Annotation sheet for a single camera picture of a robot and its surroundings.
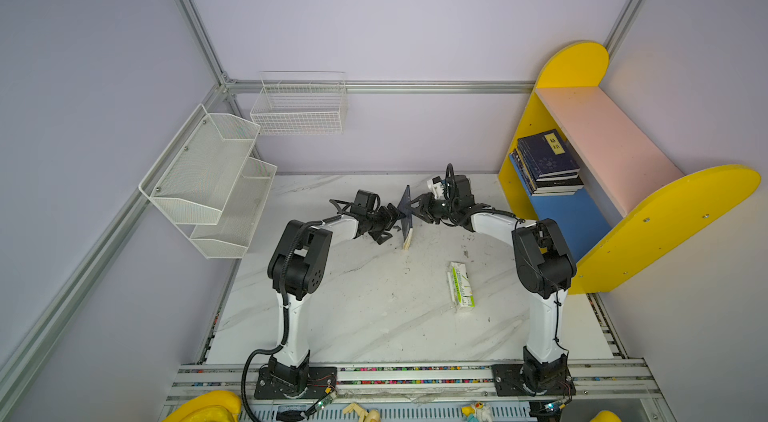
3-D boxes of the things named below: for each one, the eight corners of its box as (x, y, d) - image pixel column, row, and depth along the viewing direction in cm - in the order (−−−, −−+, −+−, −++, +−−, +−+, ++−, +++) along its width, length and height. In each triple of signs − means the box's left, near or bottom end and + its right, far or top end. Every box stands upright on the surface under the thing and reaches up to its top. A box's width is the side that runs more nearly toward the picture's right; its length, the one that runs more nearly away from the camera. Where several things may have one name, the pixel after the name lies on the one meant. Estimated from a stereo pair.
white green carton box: (456, 310, 87) (458, 305, 84) (446, 269, 96) (448, 262, 92) (473, 308, 87) (476, 303, 84) (462, 267, 96) (464, 261, 93)
